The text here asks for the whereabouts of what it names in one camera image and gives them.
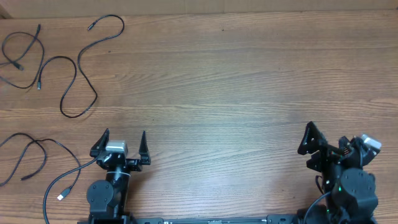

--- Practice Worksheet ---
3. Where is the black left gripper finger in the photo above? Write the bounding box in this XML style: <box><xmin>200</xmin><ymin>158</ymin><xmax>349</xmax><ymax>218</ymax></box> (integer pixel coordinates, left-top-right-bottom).
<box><xmin>139</xmin><ymin>131</ymin><xmax>151</xmax><ymax>165</ymax></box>
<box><xmin>90</xmin><ymin>129</ymin><xmax>109</xmax><ymax>157</ymax></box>

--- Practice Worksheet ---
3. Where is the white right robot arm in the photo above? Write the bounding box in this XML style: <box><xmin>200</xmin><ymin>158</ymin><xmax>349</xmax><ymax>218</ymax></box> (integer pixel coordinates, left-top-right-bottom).
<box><xmin>297</xmin><ymin>121</ymin><xmax>382</xmax><ymax>223</ymax></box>

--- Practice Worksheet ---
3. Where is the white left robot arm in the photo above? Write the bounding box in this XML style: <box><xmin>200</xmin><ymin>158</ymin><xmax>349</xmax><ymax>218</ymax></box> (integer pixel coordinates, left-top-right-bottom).
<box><xmin>86</xmin><ymin>129</ymin><xmax>151</xmax><ymax>224</ymax></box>

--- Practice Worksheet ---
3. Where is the black USB cable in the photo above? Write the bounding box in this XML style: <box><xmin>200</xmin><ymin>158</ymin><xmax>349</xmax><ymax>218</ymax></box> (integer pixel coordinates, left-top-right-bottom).
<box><xmin>0</xmin><ymin>133</ymin><xmax>82</xmax><ymax>202</ymax></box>
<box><xmin>36</xmin><ymin>14</ymin><xmax>126</xmax><ymax>119</ymax></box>
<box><xmin>0</xmin><ymin>24</ymin><xmax>45</xmax><ymax>90</ymax></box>

